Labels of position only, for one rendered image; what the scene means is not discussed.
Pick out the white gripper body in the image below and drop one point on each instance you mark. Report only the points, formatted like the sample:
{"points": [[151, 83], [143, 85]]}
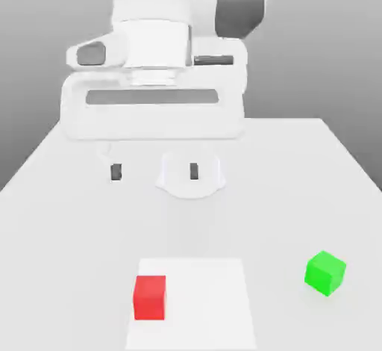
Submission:
{"points": [[149, 121]]}

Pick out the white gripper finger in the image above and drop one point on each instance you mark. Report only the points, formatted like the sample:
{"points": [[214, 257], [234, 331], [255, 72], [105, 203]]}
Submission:
{"points": [[194, 171], [115, 172]]}

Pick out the small green cube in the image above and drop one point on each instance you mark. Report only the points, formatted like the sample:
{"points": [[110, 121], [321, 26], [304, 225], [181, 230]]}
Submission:
{"points": [[324, 273]]}

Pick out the small red cube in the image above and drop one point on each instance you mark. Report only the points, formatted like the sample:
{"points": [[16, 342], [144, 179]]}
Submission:
{"points": [[149, 297]]}

